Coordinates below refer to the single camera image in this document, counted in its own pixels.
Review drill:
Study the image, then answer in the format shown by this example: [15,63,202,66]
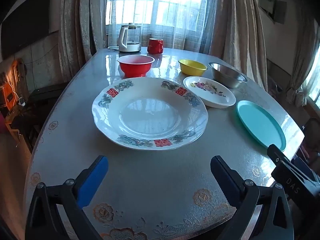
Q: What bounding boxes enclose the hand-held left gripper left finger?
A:
[25,155,109,240]

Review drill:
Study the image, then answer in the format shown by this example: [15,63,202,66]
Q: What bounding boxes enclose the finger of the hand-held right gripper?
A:
[267,144,292,165]

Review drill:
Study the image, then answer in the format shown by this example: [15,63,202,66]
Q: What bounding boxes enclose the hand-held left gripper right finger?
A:
[210,155,294,240]

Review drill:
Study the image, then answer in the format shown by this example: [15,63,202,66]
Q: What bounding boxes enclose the teal plastic plate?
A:
[236,100,286,152]

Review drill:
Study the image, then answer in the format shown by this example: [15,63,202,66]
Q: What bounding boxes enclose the small white floral plate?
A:
[183,76,236,109]

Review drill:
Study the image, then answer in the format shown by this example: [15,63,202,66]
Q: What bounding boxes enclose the large white red-print plate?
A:
[92,77,209,151]

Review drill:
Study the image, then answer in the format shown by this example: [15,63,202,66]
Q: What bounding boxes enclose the stainless steel bowl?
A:
[208,62,248,89]

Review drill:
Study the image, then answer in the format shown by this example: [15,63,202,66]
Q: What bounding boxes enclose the yellow bowl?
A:
[178,59,208,77]

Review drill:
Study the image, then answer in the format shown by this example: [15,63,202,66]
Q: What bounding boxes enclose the red plastic bowl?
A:
[117,54,155,78]

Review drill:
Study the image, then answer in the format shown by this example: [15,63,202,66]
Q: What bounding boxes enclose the dark chair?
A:
[299,117,320,164]

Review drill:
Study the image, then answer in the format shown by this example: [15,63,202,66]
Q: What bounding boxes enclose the floral lace tablecloth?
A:
[24,47,306,240]

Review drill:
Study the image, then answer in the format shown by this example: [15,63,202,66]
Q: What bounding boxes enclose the side window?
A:
[302,42,320,104]

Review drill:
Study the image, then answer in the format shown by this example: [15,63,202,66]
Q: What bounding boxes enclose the tied beige curtain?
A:
[286,5,320,107]

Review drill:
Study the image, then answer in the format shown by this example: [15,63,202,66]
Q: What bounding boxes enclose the black low stand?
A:
[29,82,70,104]

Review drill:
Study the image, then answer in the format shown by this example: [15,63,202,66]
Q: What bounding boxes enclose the cluttered wooden cabinet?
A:
[0,57,28,120]

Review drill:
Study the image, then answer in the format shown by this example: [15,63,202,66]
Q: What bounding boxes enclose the white electric glass kettle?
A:
[107,23,142,53]

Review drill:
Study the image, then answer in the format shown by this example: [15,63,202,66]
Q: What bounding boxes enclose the red mug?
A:
[147,38,164,54]

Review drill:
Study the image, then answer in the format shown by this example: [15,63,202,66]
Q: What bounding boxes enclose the sheer white curtain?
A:
[100,0,219,55]

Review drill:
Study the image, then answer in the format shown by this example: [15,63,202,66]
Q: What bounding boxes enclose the large grid window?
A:
[105,0,209,32]

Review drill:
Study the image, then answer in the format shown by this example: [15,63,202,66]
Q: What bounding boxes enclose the framed wall picture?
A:
[259,0,287,25]

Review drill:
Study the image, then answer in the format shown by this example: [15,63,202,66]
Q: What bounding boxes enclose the black wall television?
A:
[0,0,52,57]

